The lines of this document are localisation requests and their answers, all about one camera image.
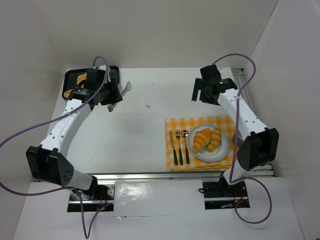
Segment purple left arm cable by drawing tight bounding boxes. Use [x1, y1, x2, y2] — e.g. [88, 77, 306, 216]
[0, 56, 112, 240]

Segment gold fork black handle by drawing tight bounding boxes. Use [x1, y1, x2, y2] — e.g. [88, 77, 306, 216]
[175, 129, 184, 166]

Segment yellow checkered cloth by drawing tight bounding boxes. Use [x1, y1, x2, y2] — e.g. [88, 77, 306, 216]
[165, 116, 236, 172]

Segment black tray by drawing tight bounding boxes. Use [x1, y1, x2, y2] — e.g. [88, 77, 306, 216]
[62, 65, 123, 100]

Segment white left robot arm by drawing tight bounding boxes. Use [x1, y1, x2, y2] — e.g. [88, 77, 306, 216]
[26, 65, 123, 200]

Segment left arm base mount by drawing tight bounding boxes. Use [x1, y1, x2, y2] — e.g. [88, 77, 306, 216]
[68, 181, 116, 206]

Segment purple mug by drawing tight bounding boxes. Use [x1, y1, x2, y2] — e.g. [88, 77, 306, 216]
[232, 134, 243, 147]

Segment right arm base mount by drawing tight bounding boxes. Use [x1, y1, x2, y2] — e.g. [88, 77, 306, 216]
[198, 182, 248, 201]

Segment round bread bun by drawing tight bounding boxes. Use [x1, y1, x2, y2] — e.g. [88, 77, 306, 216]
[63, 89, 73, 99]

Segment gold knife black handle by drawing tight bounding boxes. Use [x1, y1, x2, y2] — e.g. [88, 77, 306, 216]
[169, 130, 178, 166]

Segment metal tongs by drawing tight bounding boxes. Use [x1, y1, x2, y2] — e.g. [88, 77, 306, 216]
[107, 81, 132, 113]

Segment croissant bread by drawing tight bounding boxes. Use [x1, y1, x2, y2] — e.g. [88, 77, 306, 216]
[192, 128, 211, 153]

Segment white blue-rimmed plate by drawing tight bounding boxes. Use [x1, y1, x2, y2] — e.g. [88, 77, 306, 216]
[187, 124, 230, 163]

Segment orange bread on tray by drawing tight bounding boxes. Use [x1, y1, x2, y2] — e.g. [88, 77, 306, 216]
[76, 73, 87, 88]

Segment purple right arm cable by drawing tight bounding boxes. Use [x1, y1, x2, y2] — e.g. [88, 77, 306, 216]
[212, 53, 273, 225]

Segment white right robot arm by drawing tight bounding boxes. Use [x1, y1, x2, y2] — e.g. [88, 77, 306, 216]
[191, 64, 279, 193]

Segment striped bread roll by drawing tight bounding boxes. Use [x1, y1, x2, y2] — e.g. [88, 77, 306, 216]
[206, 127, 222, 153]

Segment aluminium rail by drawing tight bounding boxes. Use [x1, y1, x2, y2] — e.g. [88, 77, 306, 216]
[93, 171, 221, 181]

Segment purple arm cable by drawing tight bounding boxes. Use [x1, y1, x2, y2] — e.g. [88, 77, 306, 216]
[0, 56, 112, 240]
[212, 53, 273, 225]

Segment gold spoon black handle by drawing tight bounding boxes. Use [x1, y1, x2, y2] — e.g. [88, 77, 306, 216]
[181, 129, 190, 165]

